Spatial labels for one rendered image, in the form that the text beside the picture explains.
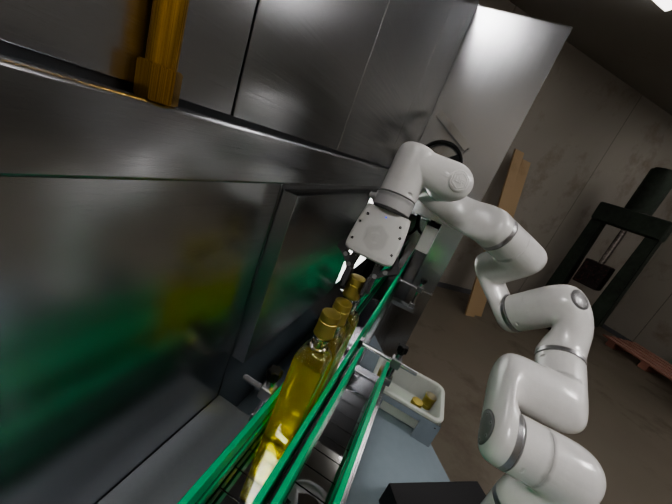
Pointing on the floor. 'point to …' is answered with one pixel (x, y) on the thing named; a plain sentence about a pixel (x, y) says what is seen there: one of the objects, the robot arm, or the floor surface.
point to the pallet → (641, 356)
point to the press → (643, 208)
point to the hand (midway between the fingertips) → (356, 281)
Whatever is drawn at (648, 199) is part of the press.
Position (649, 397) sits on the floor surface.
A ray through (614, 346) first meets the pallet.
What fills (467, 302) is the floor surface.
